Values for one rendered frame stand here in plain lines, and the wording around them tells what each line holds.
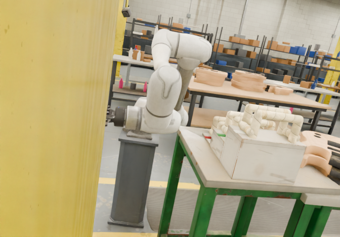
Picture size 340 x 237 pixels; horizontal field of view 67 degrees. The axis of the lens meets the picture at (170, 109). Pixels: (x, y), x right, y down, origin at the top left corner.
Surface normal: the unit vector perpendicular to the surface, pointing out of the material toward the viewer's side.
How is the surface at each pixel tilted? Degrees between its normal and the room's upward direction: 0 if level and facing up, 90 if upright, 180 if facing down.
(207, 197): 91
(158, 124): 116
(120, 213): 90
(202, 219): 90
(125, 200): 90
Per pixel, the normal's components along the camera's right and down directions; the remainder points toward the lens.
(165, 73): 0.22, -0.57
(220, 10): 0.16, 0.29
